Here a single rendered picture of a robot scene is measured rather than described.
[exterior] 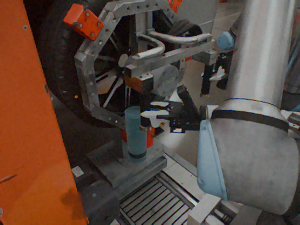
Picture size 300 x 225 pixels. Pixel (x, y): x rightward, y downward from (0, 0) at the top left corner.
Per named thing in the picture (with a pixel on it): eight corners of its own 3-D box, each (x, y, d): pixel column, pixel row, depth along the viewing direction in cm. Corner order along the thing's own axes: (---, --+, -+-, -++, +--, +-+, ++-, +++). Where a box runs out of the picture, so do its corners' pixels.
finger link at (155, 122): (141, 130, 76) (169, 129, 76) (140, 116, 72) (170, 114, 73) (140, 125, 78) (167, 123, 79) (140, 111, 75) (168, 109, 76)
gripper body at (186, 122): (167, 133, 77) (203, 134, 77) (169, 112, 72) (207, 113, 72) (167, 119, 84) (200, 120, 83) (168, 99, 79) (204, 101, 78)
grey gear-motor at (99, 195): (85, 183, 143) (75, 140, 123) (126, 233, 117) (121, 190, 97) (57, 200, 133) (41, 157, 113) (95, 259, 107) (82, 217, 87)
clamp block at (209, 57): (198, 56, 97) (200, 44, 94) (216, 62, 92) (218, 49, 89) (190, 59, 95) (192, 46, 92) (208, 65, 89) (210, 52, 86)
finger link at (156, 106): (142, 118, 81) (167, 121, 80) (141, 104, 78) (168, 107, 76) (143, 113, 84) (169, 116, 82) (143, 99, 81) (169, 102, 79)
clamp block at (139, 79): (136, 79, 79) (135, 65, 76) (154, 89, 73) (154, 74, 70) (124, 84, 76) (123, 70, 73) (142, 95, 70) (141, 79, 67)
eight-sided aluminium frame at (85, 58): (173, 98, 132) (180, -8, 101) (182, 102, 128) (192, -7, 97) (89, 139, 102) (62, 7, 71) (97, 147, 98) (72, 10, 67)
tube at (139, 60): (140, 40, 90) (140, 12, 84) (177, 53, 78) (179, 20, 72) (102, 51, 80) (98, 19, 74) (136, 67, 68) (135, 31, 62)
